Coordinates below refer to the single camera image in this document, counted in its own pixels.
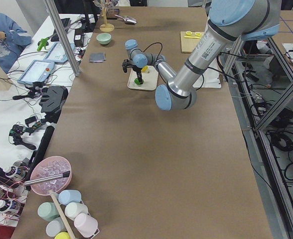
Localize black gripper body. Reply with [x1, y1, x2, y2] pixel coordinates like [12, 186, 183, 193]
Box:
[134, 66, 143, 80]

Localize green lime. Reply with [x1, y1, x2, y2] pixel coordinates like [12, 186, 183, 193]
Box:
[134, 78, 143, 85]

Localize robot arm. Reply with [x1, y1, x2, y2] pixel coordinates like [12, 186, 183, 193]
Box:
[122, 0, 282, 111]

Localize white rabbit tray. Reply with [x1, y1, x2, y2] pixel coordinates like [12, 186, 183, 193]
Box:
[127, 66, 158, 91]

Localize grey folded cloth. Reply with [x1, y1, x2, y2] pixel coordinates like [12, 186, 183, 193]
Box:
[89, 52, 106, 63]

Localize mint green bowl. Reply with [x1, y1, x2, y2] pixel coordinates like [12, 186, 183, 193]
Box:
[96, 33, 112, 45]

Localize metal scoop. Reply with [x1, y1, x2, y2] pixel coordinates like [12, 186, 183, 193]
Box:
[115, 14, 137, 24]

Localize wooden mug tree stand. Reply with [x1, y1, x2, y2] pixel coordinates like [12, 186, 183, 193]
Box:
[95, 0, 115, 32]

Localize bamboo cutting board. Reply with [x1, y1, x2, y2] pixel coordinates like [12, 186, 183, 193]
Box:
[180, 31, 204, 53]

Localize yellow plastic knife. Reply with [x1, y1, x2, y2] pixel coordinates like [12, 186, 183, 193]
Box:
[183, 36, 202, 39]

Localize upper teach pendant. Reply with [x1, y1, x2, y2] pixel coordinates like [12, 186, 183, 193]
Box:
[43, 42, 68, 64]

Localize teach pendant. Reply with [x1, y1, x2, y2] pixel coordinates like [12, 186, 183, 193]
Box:
[43, 42, 68, 64]
[17, 60, 55, 85]

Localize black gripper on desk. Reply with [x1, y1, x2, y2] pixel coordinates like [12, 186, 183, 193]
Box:
[39, 86, 68, 123]

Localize green plastic clamp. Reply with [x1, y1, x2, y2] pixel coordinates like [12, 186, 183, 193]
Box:
[37, 36, 51, 51]

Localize lower teach pendant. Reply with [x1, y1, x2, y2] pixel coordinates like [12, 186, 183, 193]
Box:
[17, 60, 55, 85]

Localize metal tongs in bowl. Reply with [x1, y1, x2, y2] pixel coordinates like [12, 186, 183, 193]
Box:
[24, 171, 71, 186]

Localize pink bowl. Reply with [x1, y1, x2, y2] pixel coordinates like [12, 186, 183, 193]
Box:
[30, 156, 72, 196]

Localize person in blue shirt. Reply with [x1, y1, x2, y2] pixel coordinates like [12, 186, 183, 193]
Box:
[0, 13, 32, 73]

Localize blue cup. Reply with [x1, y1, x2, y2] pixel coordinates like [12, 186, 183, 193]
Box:
[58, 190, 82, 206]

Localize wooden stick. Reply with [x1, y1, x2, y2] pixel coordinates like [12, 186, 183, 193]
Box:
[49, 192, 76, 239]

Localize white cup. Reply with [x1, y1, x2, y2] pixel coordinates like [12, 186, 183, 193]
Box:
[64, 202, 89, 221]

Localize pink cup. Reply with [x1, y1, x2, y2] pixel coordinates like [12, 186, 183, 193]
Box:
[74, 213, 98, 238]

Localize green cup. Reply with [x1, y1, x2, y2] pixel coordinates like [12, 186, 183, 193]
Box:
[37, 202, 60, 222]

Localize grey cup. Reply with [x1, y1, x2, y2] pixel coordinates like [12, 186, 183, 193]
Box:
[46, 217, 67, 237]

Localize yellow cup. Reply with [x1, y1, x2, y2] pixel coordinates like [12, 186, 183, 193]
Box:
[54, 232, 71, 239]

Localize aluminium frame post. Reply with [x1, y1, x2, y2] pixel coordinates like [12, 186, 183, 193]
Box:
[44, 0, 80, 77]

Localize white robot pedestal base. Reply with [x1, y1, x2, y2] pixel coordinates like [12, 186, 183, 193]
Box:
[193, 60, 221, 89]

